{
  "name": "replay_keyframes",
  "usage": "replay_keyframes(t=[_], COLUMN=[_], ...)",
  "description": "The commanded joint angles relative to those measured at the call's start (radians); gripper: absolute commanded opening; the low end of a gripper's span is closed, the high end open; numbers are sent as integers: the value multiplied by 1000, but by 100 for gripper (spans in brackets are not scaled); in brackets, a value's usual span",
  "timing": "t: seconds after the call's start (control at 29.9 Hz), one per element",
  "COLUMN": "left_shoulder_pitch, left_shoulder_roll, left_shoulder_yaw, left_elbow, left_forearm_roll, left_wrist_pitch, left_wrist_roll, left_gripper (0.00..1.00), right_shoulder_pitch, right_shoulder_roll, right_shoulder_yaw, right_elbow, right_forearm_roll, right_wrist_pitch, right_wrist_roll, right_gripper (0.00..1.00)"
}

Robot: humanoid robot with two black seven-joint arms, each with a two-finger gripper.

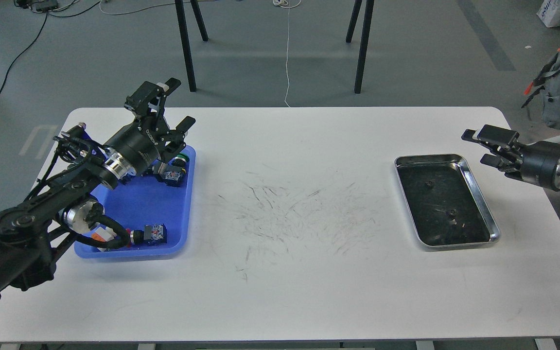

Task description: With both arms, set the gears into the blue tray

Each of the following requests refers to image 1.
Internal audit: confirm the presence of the black cable on floor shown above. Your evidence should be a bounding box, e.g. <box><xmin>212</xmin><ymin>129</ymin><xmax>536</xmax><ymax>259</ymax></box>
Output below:
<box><xmin>0</xmin><ymin>0</ymin><xmax>101</xmax><ymax>120</ymax></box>

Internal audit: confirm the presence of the black table leg pair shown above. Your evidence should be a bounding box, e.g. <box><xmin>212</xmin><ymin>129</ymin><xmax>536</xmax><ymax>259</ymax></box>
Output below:
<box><xmin>174</xmin><ymin>0</ymin><xmax>209</xmax><ymax>92</ymax></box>
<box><xmin>345</xmin><ymin>0</ymin><xmax>375</xmax><ymax>94</ymax></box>

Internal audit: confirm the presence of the white cardboard box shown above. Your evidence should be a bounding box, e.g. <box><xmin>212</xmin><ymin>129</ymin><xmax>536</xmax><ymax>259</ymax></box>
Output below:
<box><xmin>536</xmin><ymin>0</ymin><xmax>560</xmax><ymax>28</ymax></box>

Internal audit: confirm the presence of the blue plastic tray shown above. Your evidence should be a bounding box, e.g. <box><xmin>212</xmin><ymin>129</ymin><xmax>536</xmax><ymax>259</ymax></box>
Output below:
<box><xmin>74</xmin><ymin>146</ymin><xmax>196</xmax><ymax>261</ymax></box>

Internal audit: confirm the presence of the metal tray with black mat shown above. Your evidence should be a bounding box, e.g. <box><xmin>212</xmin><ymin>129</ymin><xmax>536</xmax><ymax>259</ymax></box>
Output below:
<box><xmin>395</xmin><ymin>154</ymin><xmax>501</xmax><ymax>250</ymax></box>

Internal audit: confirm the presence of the black table leg pair left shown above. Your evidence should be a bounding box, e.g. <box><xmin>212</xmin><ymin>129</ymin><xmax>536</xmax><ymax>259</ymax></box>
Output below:
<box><xmin>174</xmin><ymin>0</ymin><xmax>209</xmax><ymax>92</ymax></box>

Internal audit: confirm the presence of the black table leg pair right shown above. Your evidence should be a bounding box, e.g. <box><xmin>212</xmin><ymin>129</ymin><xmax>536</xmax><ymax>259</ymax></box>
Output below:
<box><xmin>345</xmin><ymin>0</ymin><xmax>375</xmax><ymax>94</ymax></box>

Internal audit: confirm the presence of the red push button switch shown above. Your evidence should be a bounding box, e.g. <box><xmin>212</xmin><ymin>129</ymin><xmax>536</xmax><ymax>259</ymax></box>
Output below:
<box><xmin>129</xmin><ymin>224</ymin><xmax>167</xmax><ymax>246</ymax></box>

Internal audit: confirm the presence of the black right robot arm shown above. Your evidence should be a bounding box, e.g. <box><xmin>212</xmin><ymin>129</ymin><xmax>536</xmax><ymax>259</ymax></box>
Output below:
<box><xmin>461</xmin><ymin>124</ymin><xmax>560</xmax><ymax>192</ymax></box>

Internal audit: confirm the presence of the green push button switch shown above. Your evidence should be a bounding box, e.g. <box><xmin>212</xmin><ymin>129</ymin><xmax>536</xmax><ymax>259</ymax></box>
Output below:
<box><xmin>153</xmin><ymin>153</ymin><xmax>190</xmax><ymax>188</ymax></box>

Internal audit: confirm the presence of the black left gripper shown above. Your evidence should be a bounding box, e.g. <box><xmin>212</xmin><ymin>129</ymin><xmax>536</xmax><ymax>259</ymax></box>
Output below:
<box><xmin>104</xmin><ymin>78</ymin><xmax>196</xmax><ymax>175</ymax></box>

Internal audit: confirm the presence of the black power adapter on floor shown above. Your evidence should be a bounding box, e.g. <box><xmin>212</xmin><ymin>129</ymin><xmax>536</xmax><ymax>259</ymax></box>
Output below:
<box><xmin>13</xmin><ymin>0</ymin><xmax>59</xmax><ymax>13</ymax></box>

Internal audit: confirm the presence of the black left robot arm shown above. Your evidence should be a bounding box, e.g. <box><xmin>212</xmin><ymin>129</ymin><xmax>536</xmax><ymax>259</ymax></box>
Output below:
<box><xmin>0</xmin><ymin>78</ymin><xmax>195</xmax><ymax>297</ymax></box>

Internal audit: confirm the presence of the orange white switch module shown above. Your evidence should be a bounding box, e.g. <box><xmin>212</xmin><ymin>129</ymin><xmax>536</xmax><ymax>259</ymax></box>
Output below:
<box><xmin>90</xmin><ymin>229</ymin><xmax>114</xmax><ymax>242</ymax></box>

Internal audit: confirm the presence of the white cable on floor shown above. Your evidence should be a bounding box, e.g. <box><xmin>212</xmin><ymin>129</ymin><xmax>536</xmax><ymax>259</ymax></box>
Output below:
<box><xmin>273</xmin><ymin>0</ymin><xmax>302</xmax><ymax>108</ymax></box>

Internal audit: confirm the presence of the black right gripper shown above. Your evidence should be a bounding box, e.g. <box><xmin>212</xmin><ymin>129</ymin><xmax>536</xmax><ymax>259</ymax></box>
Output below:
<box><xmin>461</xmin><ymin>124</ymin><xmax>560</xmax><ymax>192</ymax></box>

